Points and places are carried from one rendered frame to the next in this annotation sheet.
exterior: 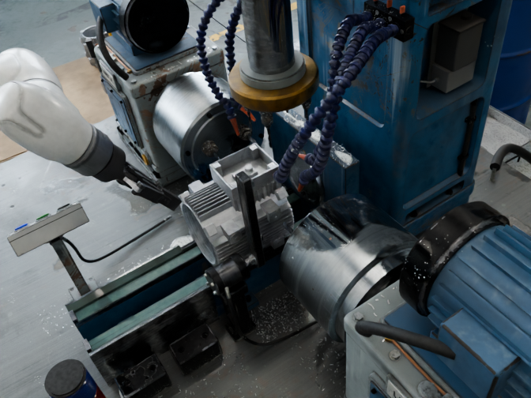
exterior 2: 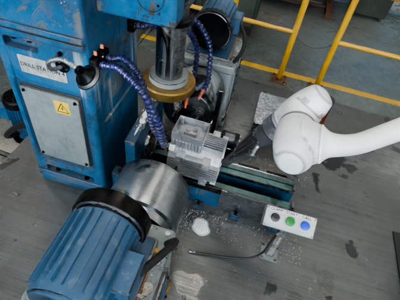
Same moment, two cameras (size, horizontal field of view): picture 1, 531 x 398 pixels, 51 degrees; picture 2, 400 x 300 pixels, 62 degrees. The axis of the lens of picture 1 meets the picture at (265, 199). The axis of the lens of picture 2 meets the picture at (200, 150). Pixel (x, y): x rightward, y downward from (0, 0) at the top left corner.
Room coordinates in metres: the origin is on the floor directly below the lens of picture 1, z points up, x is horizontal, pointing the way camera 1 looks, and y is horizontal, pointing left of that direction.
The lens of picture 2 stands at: (1.62, 0.59, 1.98)
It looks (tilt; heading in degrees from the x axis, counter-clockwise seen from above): 46 degrees down; 215
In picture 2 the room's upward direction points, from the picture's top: 10 degrees clockwise
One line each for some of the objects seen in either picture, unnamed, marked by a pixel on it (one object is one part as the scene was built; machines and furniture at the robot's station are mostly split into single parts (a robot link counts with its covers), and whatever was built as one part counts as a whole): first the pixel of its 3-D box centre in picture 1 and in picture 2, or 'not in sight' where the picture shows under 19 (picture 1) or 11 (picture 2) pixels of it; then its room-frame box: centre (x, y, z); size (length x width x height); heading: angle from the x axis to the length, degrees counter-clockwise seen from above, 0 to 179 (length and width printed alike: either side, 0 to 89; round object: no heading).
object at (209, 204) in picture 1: (236, 214); (197, 153); (0.89, 0.07, 1.02); 0.20 x 0.19 x 0.19; 116
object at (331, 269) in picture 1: (364, 279); (196, 94); (0.64, -0.17, 1.04); 0.41 x 0.25 x 0.25; 28
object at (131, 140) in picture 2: (324, 179); (137, 144); (1.01, -0.15, 0.97); 0.30 x 0.11 x 0.34; 28
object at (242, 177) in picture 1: (250, 223); (216, 115); (0.75, 0.04, 1.12); 0.04 x 0.03 x 0.26; 118
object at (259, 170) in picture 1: (246, 177); (190, 134); (0.91, 0.04, 1.11); 0.12 x 0.11 x 0.07; 116
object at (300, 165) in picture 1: (303, 178); (152, 141); (0.98, -0.10, 1.02); 0.15 x 0.02 x 0.15; 28
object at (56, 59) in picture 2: not in sight; (73, 69); (1.25, -0.11, 1.46); 0.18 x 0.11 x 0.13; 118
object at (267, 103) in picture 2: not in sight; (276, 120); (0.27, 0.10, 0.86); 0.27 x 0.24 x 0.12; 28
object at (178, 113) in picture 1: (198, 118); (140, 216); (1.25, 0.15, 1.04); 0.37 x 0.25 x 0.25; 28
